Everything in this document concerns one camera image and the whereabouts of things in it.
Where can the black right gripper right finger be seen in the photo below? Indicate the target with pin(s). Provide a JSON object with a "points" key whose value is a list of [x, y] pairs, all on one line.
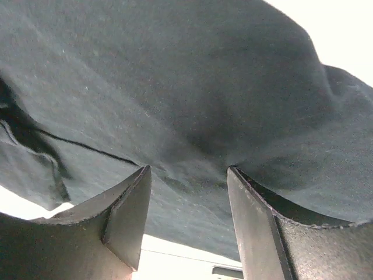
{"points": [[278, 239]]}

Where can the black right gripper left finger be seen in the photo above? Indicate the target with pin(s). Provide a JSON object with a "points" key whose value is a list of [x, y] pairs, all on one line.
{"points": [[100, 238]]}

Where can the black t shirt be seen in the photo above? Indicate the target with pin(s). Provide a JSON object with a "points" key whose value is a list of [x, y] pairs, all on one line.
{"points": [[93, 90]]}

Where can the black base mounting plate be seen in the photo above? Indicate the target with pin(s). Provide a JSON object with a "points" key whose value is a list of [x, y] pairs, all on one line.
{"points": [[227, 273]]}

